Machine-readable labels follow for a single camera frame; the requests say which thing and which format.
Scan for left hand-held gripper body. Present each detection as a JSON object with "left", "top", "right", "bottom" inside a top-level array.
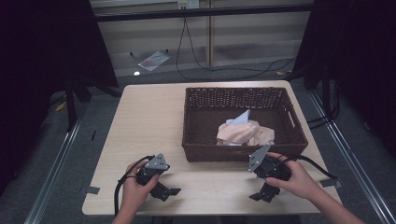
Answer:
[{"left": 135, "top": 152, "right": 171, "bottom": 188}]

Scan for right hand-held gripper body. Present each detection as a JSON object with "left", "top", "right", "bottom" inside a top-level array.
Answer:
[{"left": 247, "top": 143, "right": 292, "bottom": 182}]

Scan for person's left hand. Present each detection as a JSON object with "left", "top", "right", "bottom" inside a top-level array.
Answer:
[{"left": 120, "top": 158, "right": 162, "bottom": 217}]

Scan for person's right hand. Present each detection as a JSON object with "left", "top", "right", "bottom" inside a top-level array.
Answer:
[{"left": 265, "top": 151, "right": 316, "bottom": 201}]

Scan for beige cloth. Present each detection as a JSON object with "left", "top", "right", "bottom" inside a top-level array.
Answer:
[{"left": 216, "top": 119, "right": 276, "bottom": 147}]

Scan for light blue cloth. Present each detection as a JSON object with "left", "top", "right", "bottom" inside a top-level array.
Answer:
[{"left": 225, "top": 109, "right": 252, "bottom": 126}]

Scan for brown wicker basket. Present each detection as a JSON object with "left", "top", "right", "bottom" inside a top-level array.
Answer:
[{"left": 181, "top": 86, "right": 309, "bottom": 163}]

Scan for grey tape piece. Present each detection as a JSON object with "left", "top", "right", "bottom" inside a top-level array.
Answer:
[
  {"left": 319, "top": 178, "right": 343, "bottom": 189},
  {"left": 83, "top": 185, "right": 101, "bottom": 196}
]

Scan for black metal stand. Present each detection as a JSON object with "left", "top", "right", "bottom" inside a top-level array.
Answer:
[
  {"left": 64, "top": 77, "right": 123, "bottom": 133},
  {"left": 320, "top": 62, "right": 341, "bottom": 124}
]

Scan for clear plastic packet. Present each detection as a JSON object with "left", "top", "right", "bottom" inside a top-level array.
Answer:
[{"left": 137, "top": 50, "right": 172, "bottom": 73}]

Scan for black horizontal bar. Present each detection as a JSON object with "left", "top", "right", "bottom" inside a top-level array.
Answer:
[{"left": 92, "top": 3, "right": 316, "bottom": 23}]

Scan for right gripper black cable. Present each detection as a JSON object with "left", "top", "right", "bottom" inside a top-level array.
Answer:
[{"left": 279, "top": 154, "right": 339, "bottom": 181}]

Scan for black floor cables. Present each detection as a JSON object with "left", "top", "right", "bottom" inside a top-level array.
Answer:
[{"left": 306, "top": 114, "right": 332, "bottom": 131}]

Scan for metal floor rail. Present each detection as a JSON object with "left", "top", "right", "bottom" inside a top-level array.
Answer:
[
  {"left": 307, "top": 90, "right": 396, "bottom": 224},
  {"left": 23, "top": 118, "right": 86, "bottom": 224}
]

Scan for thin black wall cable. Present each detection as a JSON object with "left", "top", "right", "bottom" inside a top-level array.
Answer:
[{"left": 175, "top": 17, "right": 297, "bottom": 80}]

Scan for white wall outlet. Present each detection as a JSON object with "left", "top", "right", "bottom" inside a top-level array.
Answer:
[{"left": 177, "top": 0, "right": 201, "bottom": 10}]

